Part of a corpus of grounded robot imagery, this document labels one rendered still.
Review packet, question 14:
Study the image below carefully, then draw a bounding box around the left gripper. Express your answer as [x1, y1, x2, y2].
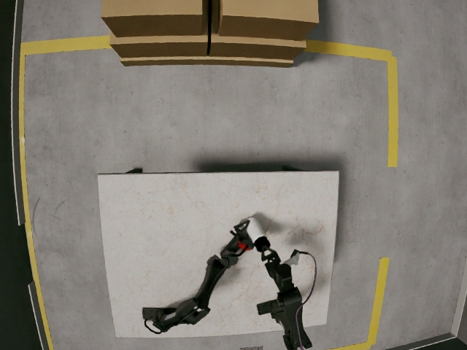
[227, 220, 251, 253]

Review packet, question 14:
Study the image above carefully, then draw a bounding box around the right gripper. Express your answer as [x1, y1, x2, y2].
[261, 245, 299, 280]

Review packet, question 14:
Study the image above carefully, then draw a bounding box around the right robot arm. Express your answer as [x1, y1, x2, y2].
[257, 263, 312, 350]

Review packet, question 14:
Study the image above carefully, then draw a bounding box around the black bottle cap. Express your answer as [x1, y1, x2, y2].
[254, 236, 271, 252]

